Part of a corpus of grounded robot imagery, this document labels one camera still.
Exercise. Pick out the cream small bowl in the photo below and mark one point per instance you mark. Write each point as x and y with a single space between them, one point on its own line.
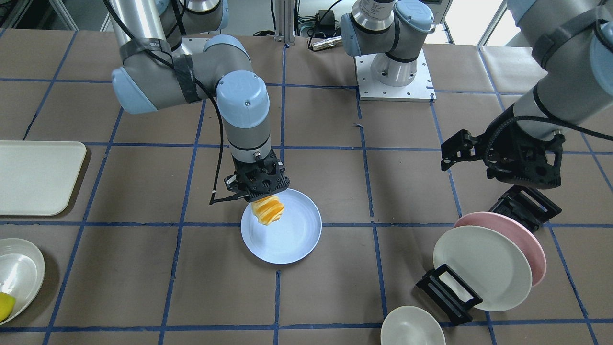
410 325

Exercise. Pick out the light blue plate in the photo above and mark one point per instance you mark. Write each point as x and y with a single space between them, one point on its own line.
289 239

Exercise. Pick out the white plate in rack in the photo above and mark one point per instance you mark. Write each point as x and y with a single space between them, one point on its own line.
489 263

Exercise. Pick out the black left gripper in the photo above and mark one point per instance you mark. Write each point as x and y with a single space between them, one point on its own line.
502 142

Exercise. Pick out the yellow sliced bread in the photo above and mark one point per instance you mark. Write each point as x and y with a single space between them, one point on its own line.
268 209

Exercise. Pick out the cream rectangular tray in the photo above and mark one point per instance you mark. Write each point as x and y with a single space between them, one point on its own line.
37 177

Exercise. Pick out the pink plate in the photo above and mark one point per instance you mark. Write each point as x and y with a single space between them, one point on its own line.
517 233

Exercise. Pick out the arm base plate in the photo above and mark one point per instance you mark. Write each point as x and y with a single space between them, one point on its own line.
380 78

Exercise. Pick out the cream round plate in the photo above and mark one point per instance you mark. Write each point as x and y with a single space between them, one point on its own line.
22 271

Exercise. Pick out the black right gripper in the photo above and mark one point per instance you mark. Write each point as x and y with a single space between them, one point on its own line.
233 183

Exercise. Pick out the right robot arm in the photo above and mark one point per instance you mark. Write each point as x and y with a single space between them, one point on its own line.
159 72

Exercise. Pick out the black plate rack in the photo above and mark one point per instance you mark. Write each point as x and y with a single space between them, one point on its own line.
448 291

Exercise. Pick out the yellow lemon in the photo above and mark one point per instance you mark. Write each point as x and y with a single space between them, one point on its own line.
7 303

